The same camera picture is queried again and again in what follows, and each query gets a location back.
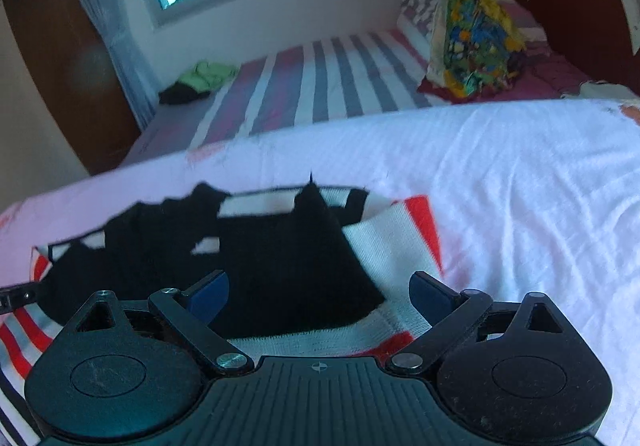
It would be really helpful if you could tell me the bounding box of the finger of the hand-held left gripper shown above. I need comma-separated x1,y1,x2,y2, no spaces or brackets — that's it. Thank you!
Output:
0,282,43,315

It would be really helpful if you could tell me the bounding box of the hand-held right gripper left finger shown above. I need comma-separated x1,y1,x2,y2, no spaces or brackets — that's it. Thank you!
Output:
70,270,253,374

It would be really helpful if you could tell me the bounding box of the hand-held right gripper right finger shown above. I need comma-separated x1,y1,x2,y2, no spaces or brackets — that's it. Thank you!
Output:
387,270,573,373

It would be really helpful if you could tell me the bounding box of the striped knit sweater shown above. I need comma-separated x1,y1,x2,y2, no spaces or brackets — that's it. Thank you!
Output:
0,171,446,446

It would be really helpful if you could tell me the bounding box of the floral bed sheet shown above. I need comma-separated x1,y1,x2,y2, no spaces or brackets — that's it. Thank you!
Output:
0,96,640,446

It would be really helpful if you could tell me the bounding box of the dark clothing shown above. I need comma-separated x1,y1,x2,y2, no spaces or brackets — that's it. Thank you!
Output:
159,82,211,105

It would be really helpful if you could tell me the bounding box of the green clothing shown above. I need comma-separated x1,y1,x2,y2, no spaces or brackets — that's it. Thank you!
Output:
177,60,240,94

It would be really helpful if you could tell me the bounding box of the striped bed sheet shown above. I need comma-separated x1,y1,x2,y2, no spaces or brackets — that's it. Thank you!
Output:
122,28,436,161

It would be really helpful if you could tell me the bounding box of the brown wooden door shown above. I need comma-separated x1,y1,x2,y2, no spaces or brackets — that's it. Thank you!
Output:
0,0,141,177

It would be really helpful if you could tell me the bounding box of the colourful patterned pillow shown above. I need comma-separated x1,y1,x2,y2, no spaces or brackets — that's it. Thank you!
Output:
425,0,526,99

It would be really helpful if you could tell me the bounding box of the grey curtain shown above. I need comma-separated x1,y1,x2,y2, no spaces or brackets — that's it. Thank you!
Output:
52,0,156,129

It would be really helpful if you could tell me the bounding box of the striped pillow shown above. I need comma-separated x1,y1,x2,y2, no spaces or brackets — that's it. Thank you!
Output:
397,0,501,44

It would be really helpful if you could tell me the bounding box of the red and white headboard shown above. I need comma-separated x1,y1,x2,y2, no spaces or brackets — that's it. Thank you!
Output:
492,0,640,96

